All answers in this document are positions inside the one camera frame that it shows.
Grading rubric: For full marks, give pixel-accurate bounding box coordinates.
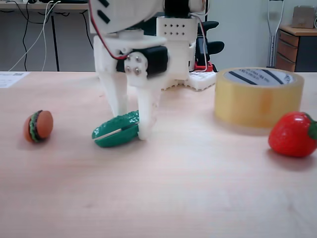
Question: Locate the green toy cucumber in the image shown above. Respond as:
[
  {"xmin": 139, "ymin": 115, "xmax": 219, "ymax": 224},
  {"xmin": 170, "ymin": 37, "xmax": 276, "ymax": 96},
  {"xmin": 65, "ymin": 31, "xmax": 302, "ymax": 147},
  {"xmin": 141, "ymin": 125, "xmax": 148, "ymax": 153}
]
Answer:
[{"xmin": 91, "ymin": 110, "xmax": 141, "ymax": 149}]

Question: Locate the grey metal crutch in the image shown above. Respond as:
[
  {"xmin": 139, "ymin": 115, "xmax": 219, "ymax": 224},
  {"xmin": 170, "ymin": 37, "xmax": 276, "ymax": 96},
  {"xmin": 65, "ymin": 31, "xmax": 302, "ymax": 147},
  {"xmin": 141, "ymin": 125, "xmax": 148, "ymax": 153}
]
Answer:
[{"xmin": 267, "ymin": 0, "xmax": 286, "ymax": 68}]

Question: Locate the black hanging cable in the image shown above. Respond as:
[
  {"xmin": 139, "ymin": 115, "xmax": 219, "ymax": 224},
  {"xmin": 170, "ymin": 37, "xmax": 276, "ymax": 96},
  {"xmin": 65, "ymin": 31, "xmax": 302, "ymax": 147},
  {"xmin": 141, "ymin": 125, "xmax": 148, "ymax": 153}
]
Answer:
[{"xmin": 21, "ymin": 0, "xmax": 37, "ymax": 72}]

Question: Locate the toy hamburger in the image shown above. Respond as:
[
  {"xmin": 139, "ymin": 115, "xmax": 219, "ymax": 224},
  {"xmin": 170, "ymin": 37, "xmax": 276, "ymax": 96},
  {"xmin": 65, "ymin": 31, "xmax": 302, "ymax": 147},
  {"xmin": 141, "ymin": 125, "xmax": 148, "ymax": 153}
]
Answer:
[{"xmin": 23, "ymin": 110, "xmax": 54, "ymax": 143}]

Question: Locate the cardboard box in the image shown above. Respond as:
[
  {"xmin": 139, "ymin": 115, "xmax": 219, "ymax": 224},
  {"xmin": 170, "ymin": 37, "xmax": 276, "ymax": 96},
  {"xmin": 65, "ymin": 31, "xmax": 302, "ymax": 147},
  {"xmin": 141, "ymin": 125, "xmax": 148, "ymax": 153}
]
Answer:
[{"xmin": 291, "ymin": 5, "xmax": 317, "ymax": 29}]

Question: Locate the red toy strawberry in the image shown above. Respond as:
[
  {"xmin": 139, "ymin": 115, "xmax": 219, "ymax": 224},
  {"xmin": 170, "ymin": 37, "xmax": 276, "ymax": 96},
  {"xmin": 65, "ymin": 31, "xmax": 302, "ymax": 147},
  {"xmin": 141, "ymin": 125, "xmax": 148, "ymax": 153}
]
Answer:
[{"xmin": 268, "ymin": 111, "xmax": 317, "ymax": 158}]

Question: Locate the yellowish packing tape roll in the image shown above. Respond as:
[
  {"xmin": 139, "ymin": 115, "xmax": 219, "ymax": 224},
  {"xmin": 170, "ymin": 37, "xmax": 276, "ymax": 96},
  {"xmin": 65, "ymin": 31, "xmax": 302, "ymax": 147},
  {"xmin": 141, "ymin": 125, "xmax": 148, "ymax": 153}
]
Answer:
[{"xmin": 214, "ymin": 66, "xmax": 305, "ymax": 130}]

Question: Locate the background desk black leg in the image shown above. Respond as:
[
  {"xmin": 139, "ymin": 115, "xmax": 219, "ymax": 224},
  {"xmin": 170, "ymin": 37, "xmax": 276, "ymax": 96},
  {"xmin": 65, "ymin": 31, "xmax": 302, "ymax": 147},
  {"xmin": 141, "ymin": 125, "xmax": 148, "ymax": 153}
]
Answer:
[{"xmin": 0, "ymin": 1, "xmax": 90, "ymax": 72}]

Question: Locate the black office chair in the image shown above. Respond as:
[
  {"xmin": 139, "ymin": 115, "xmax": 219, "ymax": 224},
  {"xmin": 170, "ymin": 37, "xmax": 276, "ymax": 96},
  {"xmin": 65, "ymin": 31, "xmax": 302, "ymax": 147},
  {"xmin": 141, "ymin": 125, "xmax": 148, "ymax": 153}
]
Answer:
[{"xmin": 195, "ymin": 20, "xmax": 225, "ymax": 63}]

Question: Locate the white hanging cable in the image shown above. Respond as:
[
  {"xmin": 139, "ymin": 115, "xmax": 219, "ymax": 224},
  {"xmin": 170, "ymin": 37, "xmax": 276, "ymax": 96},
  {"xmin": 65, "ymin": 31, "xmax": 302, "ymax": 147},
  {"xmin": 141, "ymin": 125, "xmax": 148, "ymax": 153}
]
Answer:
[{"xmin": 9, "ymin": 0, "xmax": 61, "ymax": 72}]

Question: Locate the brown drawer cabinet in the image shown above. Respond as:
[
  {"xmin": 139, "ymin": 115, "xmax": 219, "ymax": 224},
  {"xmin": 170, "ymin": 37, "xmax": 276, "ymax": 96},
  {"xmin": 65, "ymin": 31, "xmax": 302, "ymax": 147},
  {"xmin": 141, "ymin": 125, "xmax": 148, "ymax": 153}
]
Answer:
[{"xmin": 274, "ymin": 24, "xmax": 317, "ymax": 73}]

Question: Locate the white printed paper sheet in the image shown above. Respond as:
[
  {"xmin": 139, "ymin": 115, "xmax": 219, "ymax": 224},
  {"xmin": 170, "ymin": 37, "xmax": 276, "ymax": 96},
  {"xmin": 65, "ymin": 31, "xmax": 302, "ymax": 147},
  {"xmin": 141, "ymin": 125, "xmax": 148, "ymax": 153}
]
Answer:
[{"xmin": 0, "ymin": 71, "xmax": 31, "ymax": 89}]

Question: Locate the red white black servo cable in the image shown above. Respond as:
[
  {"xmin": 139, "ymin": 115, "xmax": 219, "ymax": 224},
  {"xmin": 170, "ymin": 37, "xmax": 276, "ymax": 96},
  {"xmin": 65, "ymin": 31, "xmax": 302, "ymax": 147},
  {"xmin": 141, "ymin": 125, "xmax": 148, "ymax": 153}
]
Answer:
[{"xmin": 88, "ymin": 0, "xmax": 130, "ymax": 60}]

